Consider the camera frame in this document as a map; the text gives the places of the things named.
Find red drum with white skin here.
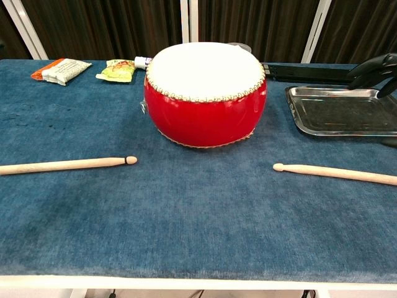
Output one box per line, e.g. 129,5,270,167
143,42,267,149

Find green yellow snack bag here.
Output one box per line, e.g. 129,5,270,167
95,59,136,83

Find stainless steel tray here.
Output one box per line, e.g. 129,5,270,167
285,85,397,137

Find white purple toothpaste tube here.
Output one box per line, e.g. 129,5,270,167
134,56,153,70

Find plain wooden drumstick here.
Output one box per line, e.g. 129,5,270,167
272,163,397,186

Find black flat bar grey pads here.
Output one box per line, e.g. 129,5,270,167
261,62,357,85

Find dark brown curtain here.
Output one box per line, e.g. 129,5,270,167
21,0,184,61
197,0,320,63
0,0,32,60
311,0,397,65

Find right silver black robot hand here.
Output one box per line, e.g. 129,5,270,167
347,52,397,148

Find white table frame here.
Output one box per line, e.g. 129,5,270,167
0,274,397,298

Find white frame post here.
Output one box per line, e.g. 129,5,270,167
181,0,199,43
301,0,332,65
2,0,49,60

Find blue table cloth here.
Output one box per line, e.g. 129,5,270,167
0,58,397,284

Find orange and white snack packet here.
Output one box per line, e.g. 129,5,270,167
30,58,92,86

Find wooden drumstick with black ring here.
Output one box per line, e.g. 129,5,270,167
0,156,138,176

